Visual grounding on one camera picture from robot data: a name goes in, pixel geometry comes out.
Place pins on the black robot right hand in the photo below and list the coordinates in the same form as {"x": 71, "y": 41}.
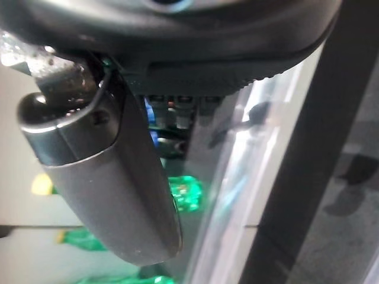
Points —
{"x": 118, "y": 177}

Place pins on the green Sprite bottle yellow cap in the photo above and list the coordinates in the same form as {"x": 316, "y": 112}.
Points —
{"x": 86, "y": 241}
{"x": 186, "y": 193}

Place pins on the black shelf base plinth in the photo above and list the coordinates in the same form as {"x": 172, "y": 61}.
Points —
{"x": 296, "y": 183}

